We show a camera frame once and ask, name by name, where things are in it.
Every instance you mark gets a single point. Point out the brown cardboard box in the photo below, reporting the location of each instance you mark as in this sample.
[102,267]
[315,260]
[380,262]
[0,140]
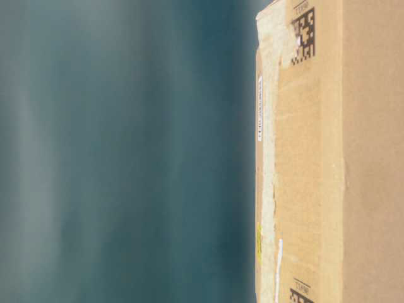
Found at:
[329,168]

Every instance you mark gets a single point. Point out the white barcode label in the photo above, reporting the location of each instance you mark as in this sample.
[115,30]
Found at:
[260,109]

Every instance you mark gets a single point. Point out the yellow label sticker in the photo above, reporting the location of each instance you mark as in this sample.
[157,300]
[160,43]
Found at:
[258,243]

